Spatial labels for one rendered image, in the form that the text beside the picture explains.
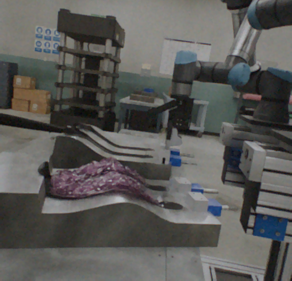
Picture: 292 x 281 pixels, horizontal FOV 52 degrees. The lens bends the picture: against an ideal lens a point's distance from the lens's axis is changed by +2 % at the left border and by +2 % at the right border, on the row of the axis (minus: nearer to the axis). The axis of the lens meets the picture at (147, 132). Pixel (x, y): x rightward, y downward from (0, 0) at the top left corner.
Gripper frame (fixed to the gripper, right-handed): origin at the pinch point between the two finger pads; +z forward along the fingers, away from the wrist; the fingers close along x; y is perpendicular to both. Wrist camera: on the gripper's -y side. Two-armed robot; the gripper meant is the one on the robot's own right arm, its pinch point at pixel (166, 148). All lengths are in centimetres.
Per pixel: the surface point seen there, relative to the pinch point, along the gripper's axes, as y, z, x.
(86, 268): -12, 11, -60
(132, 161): -10.3, 2.1, -17.6
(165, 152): -0.4, -1.3, -12.8
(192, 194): 7.1, 2.3, -37.8
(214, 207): 12.4, 3.9, -39.3
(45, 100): -290, 54, 598
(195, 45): 49, -126, 642
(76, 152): -28.3, 1.7, -17.6
